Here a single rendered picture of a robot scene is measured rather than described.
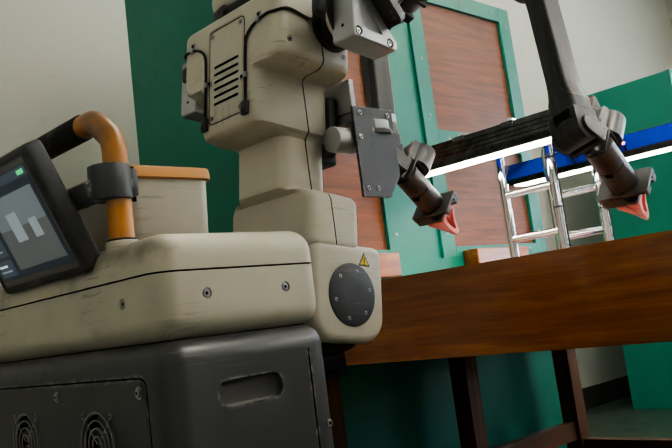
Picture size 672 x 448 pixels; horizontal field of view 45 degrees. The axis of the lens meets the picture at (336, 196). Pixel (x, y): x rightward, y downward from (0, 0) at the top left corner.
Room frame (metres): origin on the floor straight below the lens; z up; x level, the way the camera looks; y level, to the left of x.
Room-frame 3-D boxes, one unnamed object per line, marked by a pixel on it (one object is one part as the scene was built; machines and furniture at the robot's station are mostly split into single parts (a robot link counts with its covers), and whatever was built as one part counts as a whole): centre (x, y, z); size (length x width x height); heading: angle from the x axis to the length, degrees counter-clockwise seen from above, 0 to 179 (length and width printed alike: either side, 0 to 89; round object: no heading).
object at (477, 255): (2.76, -0.52, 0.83); 0.30 x 0.06 x 0.07; 135
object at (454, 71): (2.76, -0.08, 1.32); 1.36 x 0.55 x 0.95; 135
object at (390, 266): (2.28, -0.03, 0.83); 0.30 x 0.06 x 0.07; 135
